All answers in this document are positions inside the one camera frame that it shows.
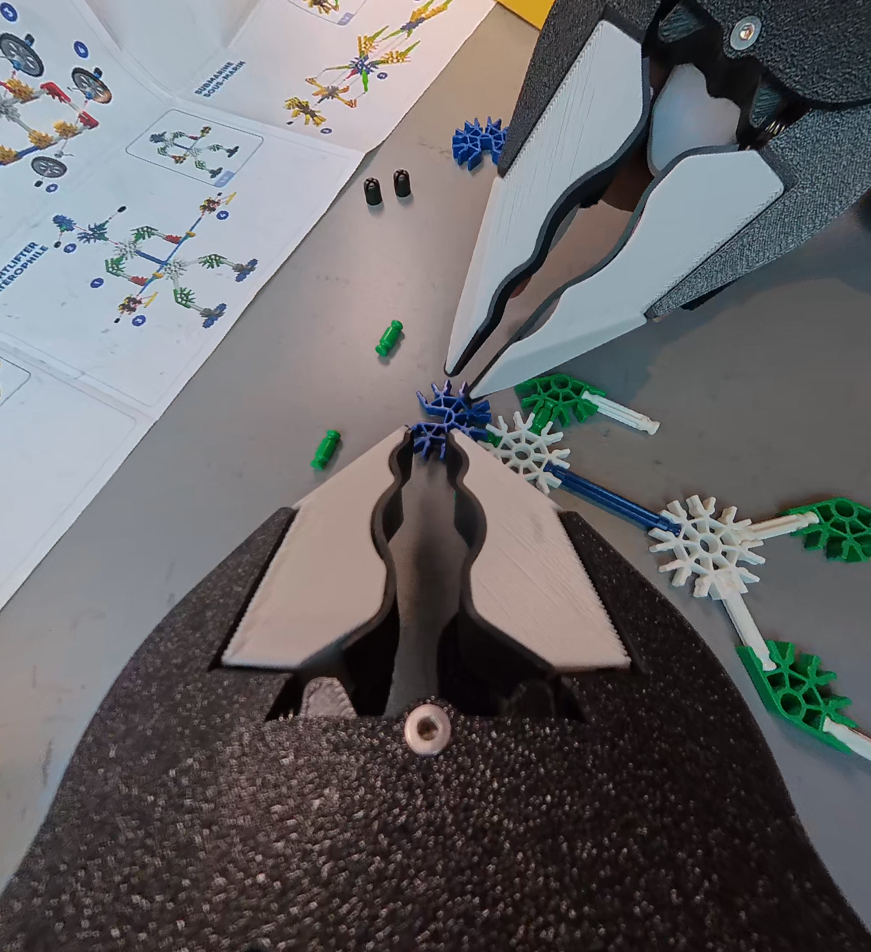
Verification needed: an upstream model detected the blue toy connector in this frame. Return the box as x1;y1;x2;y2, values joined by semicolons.
408;381;492;461
452;118;509;166

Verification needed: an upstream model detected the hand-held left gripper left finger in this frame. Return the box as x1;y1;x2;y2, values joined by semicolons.
223;427;416;717

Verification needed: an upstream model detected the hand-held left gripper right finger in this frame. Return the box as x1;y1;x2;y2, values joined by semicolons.
446;431;633;716

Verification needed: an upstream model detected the person's right hand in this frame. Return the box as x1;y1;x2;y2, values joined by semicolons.
601;151;657;211

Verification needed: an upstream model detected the white green blue toy assembly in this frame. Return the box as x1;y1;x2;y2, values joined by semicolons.
484;374;871;785

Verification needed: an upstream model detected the folded paper instruction sheet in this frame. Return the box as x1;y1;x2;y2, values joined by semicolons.
0;0;498;659

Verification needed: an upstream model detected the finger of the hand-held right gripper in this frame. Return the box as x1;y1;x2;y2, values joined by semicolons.
465;147;786;400
443;18;656;378

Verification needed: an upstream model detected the yellow plastic bin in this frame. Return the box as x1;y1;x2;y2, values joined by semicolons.
495;0;552;31

